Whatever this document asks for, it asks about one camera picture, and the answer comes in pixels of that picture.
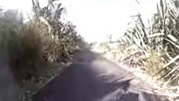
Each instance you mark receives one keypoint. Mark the tall cane grass stand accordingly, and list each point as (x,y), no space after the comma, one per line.
(175,48)
(45,38)

